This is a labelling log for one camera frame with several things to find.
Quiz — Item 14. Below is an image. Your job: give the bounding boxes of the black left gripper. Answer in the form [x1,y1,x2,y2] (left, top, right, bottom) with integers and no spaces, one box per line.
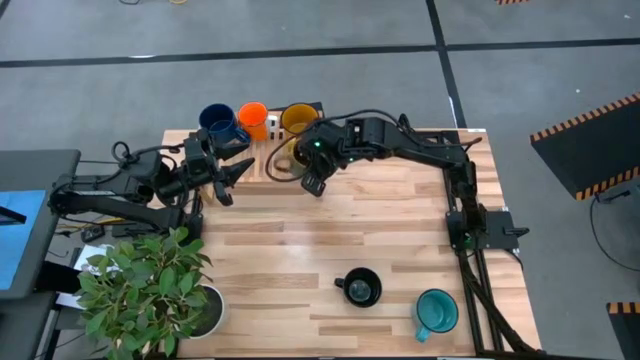
[166,128,256,197]

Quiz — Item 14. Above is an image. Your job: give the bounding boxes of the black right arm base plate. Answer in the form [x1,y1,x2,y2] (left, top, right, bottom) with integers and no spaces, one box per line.
[445,209,531,252]

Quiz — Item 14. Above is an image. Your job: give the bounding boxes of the black floor cable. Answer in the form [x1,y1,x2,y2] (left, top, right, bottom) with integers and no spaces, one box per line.
[588,190,640,274]

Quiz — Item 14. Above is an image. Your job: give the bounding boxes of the black coffee mug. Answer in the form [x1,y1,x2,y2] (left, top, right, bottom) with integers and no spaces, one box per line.
[333,266,384,309]

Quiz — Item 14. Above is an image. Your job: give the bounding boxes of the white plant pot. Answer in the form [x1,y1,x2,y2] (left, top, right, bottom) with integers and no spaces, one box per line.
[186,283,227,341]

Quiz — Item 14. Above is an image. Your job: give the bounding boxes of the blue coffee mug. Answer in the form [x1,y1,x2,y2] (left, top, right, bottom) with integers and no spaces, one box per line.
[198,102,252,150]

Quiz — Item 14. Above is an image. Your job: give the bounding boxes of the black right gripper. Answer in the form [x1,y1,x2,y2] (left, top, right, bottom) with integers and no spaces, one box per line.
[294,123,347,177]

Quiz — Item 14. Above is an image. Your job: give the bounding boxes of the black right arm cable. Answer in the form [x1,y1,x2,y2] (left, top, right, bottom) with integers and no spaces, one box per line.
[263,108,401,184]

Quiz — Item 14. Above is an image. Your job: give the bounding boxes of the teal coffee mug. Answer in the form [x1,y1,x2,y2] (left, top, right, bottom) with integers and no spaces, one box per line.
[413,287,460,344]

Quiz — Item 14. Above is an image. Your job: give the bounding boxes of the dark grey desk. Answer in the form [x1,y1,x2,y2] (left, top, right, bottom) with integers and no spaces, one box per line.
[0,148,82,360]

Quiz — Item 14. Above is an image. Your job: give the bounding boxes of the wooden slatted rack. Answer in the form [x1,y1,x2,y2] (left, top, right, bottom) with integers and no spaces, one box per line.
[197,101,327,202]

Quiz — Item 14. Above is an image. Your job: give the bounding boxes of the orange coffee mug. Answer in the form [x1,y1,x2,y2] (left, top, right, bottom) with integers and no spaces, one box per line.
[236,101,270,143]

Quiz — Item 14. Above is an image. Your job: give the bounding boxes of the clear glass mug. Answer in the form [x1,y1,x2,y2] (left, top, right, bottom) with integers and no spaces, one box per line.
[272,136,312,177]

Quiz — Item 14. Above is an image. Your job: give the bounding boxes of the green leafy plant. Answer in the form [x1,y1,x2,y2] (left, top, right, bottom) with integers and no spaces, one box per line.
[74,225,214,360]

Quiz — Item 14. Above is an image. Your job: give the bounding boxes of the black orange striped barrier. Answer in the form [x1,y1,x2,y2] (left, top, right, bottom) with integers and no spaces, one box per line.
[606,300,640,360]
[529,91,640,202]

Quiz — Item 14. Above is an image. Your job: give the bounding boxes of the white papers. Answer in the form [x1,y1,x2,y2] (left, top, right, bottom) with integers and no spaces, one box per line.
[53,243,122,309]

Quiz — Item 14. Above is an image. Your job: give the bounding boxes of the yellow cable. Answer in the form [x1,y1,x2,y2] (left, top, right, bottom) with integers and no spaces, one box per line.
[53,216,127,237]

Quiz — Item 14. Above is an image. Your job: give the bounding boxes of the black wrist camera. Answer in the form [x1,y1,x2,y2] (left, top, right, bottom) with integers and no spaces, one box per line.
[300,170,328,198]
[213,179,235,208]

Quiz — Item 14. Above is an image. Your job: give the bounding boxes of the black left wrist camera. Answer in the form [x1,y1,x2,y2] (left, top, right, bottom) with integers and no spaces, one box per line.
[213,179,235,208]

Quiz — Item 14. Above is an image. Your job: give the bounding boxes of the black aluminium frame rails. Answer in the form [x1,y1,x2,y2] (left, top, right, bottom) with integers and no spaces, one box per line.
[456,248,544,357]

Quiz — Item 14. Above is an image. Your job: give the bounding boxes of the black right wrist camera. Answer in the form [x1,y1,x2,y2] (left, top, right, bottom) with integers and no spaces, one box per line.
[300,170,328,198]

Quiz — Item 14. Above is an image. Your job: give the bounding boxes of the blue screen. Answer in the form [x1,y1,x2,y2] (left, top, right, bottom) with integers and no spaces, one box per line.
[0,189,47,292]

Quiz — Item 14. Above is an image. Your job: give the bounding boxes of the yellow coffee mug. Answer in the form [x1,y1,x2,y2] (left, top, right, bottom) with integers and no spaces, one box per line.
[279,101,321,137]

